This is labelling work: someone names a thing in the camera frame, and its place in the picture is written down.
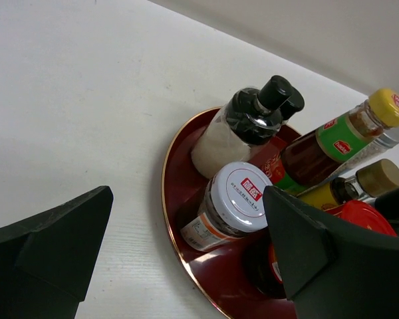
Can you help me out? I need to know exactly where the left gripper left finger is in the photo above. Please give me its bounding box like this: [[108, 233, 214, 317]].
[[0, 185, 114, 318]]

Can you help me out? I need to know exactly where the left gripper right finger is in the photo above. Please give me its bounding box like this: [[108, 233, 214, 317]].
[[263, 186, 399, 318]]

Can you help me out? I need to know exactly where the small brown yellow-label bottle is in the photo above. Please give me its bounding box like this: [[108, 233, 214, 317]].
[[297, 158, 399, 211]]

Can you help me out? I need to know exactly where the red lid sauce jar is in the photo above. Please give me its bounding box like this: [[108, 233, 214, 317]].
[[243, 200, 396, 299]]

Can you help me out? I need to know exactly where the silver top salt shaker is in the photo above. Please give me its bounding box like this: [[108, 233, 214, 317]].
[[374, 177, 399, 242]]

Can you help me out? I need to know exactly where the yellow cap chili sauce bottle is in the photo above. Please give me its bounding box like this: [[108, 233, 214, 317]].
[[261, 88, 399, 195]]

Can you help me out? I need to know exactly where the grey lid paste jar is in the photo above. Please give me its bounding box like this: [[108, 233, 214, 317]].
[[180, 161, 272, 252]]

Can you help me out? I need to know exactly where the white cylinder spice shaker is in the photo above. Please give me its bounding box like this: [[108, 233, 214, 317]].
[[337, 128, 399, 174]]

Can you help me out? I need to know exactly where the black cap cumin spice bottle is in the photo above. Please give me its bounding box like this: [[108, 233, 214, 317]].
[[280, 87, 305, 124]]

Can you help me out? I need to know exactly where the black cap white-powder bottle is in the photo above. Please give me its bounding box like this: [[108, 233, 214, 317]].
[[191, 75, 293, 179]]

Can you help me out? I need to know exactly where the red round tray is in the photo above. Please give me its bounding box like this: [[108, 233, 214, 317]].
[[161, 108, 296, 318]]

